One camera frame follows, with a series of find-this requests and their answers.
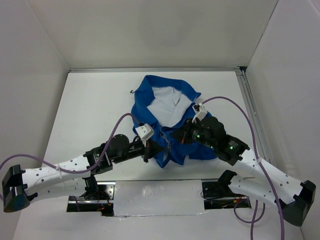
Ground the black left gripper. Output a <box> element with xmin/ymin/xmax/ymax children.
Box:
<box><xmin>112</xmin><ymin>137</ymin><xmax>164</xmax><ymax>164</ymax></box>

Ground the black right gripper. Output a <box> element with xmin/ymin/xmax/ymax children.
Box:
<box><xmin>170</xmin><ymin>116</ymin><xmax>216</xmax><ymax>149</ymax></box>

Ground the blue jacket with white lining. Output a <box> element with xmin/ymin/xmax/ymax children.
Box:
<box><xmin>131</xmin><ymin>75</ymin><xmax>216</xmax><ymax>168</ymax></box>

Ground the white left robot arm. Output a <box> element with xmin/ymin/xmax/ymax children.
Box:
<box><xmin>1</xmin><ymin>134</ymin><xmax>164</xmax><ymax>213</ymax></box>

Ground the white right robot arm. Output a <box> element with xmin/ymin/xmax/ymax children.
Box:
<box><xmin>171</xmin><ymin>116</ymin><xmax>316</xmax><ymax>227</ymax></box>

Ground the white taped cover panel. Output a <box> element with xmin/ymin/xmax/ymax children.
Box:
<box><xmin>113</xmin><ymin>180</ymin><xmax>206</xmax><ymax>217</ymax></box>

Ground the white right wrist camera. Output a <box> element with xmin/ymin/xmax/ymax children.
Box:
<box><xmin>192</xmin><ymin>103</ymin><xmax>208</xmax><ymax>123</ymax></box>

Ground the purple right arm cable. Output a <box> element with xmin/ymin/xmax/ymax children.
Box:
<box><xmin>201</xmin><ymin>96</ymin><xmax>286</xmax><ymax>240</ymax></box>

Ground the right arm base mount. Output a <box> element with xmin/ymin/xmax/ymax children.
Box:
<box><xmin>200</xmin><ymin>181</ymin><xmax>251</xmax><ymax>210</ymax></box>

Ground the aluminium right side rail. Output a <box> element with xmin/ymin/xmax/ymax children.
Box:
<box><xmin>236</xmin><ymin>66</ymin><xmax>275</xmax><ymax>164</ymax></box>

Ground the aluminium table edge rail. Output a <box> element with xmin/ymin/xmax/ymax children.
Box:
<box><xmin>69</xmin><ymin>66</ymin><xmax>248</xmax><ymax>73</ymax></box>

